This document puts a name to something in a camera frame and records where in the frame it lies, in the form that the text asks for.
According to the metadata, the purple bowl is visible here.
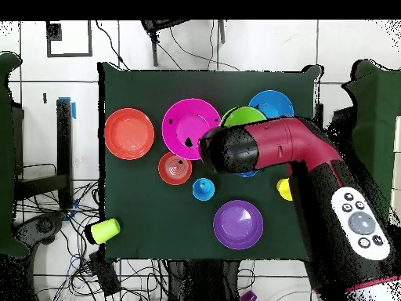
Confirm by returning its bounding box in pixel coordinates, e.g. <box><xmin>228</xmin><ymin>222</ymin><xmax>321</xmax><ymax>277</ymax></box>
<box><xmin>212</xmin><ymin>199</ymin><xmax>265</xmax><ymax>251</ymax></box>

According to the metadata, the green cloth side table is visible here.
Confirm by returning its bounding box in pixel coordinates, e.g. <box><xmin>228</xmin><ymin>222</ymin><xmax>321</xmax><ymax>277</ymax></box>
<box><xmin>342</xmin><ymin>59</ymin><xmax>401</xmax><ymax>227</ymax></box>
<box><xmin>0</xmin><ymin>51</ymin><xmax>31</xmax><ymax>259</ymax></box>

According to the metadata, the yellow cup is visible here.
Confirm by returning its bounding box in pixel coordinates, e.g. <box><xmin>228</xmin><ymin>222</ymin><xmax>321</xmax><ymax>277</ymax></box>
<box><xmin>276</xmin><ymin>177</ymin><xmax>294</xmax><ymax>202</ymax></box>

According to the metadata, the light blue cup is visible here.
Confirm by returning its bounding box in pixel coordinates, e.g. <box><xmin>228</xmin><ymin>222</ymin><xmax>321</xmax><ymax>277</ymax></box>
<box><xmin>191</xmin><ymin>177</ymin><xmax>216</xmax><ymax>201</ymax></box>

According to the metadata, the black cable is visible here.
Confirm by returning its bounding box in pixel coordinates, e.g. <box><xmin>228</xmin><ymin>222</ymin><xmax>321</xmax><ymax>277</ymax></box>
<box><xmin>94</xmin><ymin>20</ymin><xmax>131</xmax><ymax>71</ymax></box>

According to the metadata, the small orange bowl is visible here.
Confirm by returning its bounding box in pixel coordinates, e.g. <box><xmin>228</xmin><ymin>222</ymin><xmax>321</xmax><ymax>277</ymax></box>
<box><xmin>157</xmin><ymin>151</ymin><xmax>193</xmax><ymax>187</ymax></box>

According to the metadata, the black metal frame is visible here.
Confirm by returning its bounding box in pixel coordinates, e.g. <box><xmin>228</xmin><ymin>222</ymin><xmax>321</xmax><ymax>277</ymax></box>
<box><xmin>13</xmin><ymin>98</ymin><xmax>75</xmax><ymax>211</ymax></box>

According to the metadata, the light green cup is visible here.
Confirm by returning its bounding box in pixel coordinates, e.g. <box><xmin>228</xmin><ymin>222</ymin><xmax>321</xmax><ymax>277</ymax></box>
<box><xmin>89</xmin><ymin>217</ymin><xmax>122</xmax><ymax>245</ymax></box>

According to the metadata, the small dark blue bowl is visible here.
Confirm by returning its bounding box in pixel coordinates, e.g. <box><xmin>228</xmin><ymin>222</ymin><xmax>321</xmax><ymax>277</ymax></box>
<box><xmin>234</xmin><ymin>169</ymin><xmax>259</xmax><ymax>179</ymax></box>

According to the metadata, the large orange bowl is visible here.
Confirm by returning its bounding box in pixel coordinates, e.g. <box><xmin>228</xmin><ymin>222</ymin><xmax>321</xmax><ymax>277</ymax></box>
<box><xmin>103</xmin><ymin>107</ymin><xmax>155</xmax><ymax>161</ymax></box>

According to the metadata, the green bowl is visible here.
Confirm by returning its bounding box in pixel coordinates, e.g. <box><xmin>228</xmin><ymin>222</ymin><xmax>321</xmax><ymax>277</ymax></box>
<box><xmin>219</xmin><ymin>105</ymin><xmax>268</xmax><ymax>128</ymax></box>

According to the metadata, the black rectangular box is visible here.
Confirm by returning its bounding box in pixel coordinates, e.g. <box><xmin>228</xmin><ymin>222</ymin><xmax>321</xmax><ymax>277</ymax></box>
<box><xmin>88</xmin><ymin>250</ymin><xmax>122</xmax><ymax>297</ymax></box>

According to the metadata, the tangled cable bundle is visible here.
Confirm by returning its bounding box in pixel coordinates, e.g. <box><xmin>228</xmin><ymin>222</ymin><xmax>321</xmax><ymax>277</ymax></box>
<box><xmin>13</xmin><ymin>180</ymin><xmax>167</xmax><ymax>301</ymax></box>

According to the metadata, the grey chair base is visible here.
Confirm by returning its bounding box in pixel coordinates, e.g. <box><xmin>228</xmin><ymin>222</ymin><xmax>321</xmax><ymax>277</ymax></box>
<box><xmin>13</xmin><ymin>212</ymin><xmax>67</xmax><ymax>248</ymax></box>

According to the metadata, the large light blue bowl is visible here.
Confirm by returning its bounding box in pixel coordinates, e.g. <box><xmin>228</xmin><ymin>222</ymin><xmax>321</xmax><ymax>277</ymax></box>
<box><xmin>247</xmin><ymin>89</ymin><xmax>294</xmax><ymax>119</ymax></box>

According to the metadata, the dark green table cloth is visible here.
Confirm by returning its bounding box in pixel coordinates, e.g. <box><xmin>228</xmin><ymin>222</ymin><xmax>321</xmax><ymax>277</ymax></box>
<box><xmin>97</xmin><ymin>61</ymin><xmax>323</xmax><ymax>263</ymax></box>

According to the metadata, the blue tape strip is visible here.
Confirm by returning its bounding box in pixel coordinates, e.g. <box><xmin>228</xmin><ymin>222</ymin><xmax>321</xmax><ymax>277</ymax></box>
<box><xmin>57</xmin><ymin>96</ymin><xmax>77</xmax><ymax>120</ymax></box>

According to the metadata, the large pink bowl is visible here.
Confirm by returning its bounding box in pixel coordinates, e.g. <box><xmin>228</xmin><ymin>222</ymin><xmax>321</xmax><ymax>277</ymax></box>
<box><xmin>161</xmin><ymin>98</ymin><xmax>222</xmax><ymax>161</ymax></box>

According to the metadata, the black camera tripod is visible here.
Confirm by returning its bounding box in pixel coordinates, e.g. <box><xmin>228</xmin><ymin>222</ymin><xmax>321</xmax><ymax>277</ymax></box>
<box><xmin>139</xmin><ymin>20</ymin><xmax>226</xmax><ymax>67</ymax></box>

